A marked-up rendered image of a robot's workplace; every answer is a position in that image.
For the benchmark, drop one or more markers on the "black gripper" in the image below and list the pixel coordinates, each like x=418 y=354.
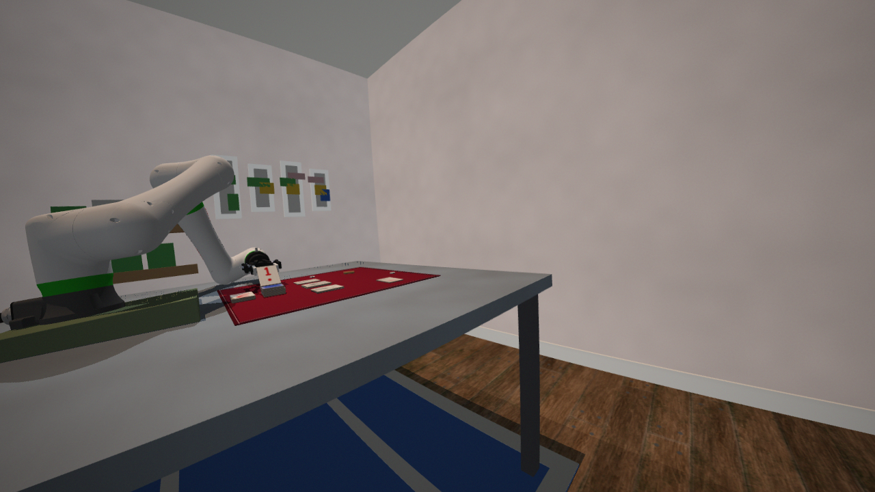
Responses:
x=259 y=260

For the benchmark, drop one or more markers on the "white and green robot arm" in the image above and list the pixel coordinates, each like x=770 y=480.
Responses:
x=71 y=251

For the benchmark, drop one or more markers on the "dark red card cloth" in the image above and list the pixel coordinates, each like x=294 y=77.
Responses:
x=298 y=297
x=236 y=320

